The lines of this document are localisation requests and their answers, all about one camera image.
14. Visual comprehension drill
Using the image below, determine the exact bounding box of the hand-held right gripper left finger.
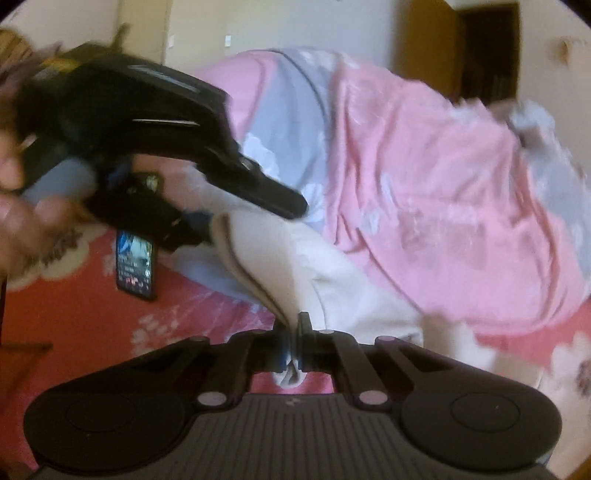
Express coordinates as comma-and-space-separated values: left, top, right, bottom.
115, 320, 290, 410

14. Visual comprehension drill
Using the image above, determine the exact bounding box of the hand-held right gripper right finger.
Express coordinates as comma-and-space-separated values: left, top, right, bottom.
297, 311, 463, 410

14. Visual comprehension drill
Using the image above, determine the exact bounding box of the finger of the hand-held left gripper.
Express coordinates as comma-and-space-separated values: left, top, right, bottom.
151, 207, 216, 253
198, 154, 309, 221

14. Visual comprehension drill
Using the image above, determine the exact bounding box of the beige zip hoodie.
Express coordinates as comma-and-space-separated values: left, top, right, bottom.
203, 210, 462, 389

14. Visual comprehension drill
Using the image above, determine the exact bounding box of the person's left hand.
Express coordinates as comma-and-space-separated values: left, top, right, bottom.
0, 133, 89, 281

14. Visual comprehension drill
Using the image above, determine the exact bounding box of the black smartphone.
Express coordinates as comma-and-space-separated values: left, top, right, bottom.
115, 227, 158, 302

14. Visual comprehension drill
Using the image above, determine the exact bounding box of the pink floral bed sheet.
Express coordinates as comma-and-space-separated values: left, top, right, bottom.
0, 222, 591, 472

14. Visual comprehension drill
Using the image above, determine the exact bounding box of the pink grey floral duvet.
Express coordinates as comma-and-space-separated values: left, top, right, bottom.
189, 46, 591, 370

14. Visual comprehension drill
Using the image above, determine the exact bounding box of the wooden door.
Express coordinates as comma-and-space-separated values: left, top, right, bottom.
396, 0, 523, 108

